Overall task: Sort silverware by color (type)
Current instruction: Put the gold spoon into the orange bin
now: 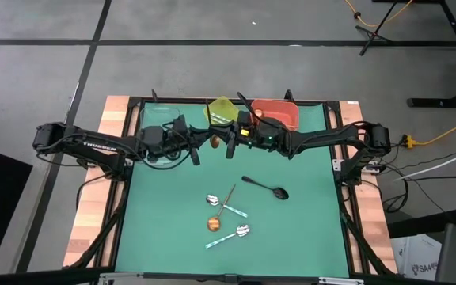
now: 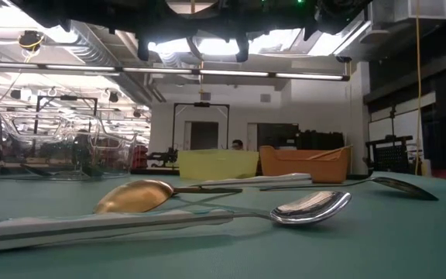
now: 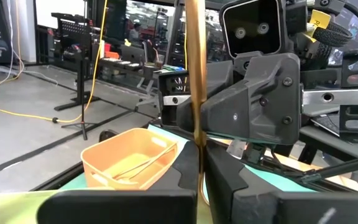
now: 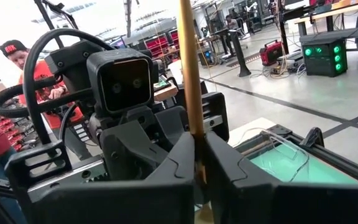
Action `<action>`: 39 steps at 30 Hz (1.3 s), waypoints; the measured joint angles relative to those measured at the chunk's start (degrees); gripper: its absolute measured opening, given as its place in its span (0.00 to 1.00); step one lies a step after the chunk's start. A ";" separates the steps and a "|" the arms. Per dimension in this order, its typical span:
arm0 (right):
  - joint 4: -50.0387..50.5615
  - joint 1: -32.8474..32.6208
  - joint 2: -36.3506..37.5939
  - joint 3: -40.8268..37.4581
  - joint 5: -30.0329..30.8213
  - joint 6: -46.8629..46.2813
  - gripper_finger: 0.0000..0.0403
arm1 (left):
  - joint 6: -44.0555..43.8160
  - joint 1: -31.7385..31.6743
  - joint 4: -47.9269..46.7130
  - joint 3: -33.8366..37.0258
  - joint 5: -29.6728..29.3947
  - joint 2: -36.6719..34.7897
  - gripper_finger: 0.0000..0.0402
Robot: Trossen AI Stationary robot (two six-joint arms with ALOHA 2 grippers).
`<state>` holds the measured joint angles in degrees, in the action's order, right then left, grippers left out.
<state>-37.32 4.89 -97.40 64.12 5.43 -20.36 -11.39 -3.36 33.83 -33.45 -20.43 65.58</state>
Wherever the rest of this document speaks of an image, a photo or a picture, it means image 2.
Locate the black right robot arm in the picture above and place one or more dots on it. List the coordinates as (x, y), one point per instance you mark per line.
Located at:
(343, 15)

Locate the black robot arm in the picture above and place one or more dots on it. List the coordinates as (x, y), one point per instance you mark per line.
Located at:
(165, 157)

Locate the person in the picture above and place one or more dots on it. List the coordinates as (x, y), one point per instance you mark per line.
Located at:
(237, 144)

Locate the black equipment cases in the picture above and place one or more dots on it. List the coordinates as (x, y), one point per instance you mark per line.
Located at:
(320, 140)

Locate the white board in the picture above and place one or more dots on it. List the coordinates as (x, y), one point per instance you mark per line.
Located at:
(405, 124)

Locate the gold metal spoon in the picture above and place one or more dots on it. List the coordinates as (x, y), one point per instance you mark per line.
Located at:
(136, 197)

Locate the orange plastic bin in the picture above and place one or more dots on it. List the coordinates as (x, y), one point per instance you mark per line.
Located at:
(304, 166)

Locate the dark cabinet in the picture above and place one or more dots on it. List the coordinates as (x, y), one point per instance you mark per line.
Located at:
(277, 135)

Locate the black gantry frame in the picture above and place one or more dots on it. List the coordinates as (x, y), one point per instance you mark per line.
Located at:
(201, 104)

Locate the green table mat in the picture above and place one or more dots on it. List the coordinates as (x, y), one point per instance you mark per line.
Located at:
(362, 248)

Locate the long ceiling light bar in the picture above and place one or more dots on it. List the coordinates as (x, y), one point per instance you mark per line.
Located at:
(161, 70)

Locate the red storage crate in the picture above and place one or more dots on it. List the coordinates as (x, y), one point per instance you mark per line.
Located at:
(139, 157)

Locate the yellow plastic bin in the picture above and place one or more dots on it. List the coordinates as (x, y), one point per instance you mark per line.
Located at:
(217, 164)

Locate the clear plastic bin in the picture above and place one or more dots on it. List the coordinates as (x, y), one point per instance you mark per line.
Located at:
(52, 128)

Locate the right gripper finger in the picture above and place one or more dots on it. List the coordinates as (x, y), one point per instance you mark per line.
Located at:
(143, 48)
(242, 48)

